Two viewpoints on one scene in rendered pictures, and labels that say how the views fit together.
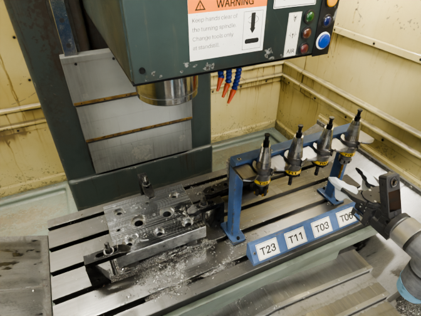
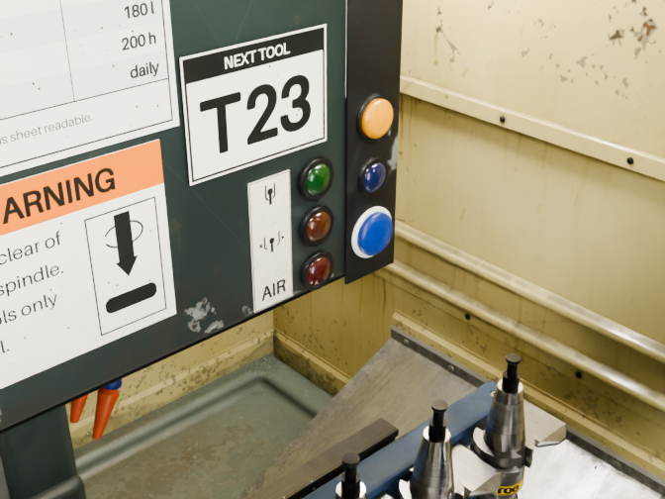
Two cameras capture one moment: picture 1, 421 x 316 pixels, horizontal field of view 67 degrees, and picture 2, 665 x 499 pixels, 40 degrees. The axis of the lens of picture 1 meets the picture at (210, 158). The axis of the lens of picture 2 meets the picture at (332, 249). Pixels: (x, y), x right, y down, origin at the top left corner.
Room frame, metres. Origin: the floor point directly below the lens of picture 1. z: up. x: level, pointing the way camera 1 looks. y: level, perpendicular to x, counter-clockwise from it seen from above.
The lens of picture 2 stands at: (0.19, -0.06, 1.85)
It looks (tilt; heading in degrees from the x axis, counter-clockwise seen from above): 28 degrees down; 343
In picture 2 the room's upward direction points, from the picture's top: straight up
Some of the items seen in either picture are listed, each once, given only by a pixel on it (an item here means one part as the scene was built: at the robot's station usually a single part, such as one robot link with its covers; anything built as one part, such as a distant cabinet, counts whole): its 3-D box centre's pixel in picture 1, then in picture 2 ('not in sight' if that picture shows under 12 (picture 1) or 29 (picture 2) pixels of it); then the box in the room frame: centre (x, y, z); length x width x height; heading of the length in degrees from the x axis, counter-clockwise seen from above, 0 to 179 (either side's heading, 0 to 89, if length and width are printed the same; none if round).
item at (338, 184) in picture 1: (340, 191); not in sight; (0.66, -0.37, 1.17); 0.09 x 0.03 x 0.06; 49
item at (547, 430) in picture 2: (363, 137); (534, 425); (0.87, -0.50, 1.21); 0.07 x 0.05 x 0.01; 25
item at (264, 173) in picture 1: (263, 168); not in sight; (0.71, -0.15, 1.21); 0.06 x 0.06 x 0.03
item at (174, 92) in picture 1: (165, 70); not in sight; (0.76, 0.11, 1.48); 0.16 x 0.16 x 0.12
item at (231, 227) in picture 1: (234, 202); not in sight; (0.74, -0.08, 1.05); 0.10 x 0.05 x 0.30; 25
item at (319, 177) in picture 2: (309, 16); (317, 178); (0.68, -0.20, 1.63); 0.02 x 0.01 x 0.02; 115
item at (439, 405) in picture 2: (330, 122); (437, 419); (0.80, -0.35, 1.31); 0.02 x 0.02 x 0.03
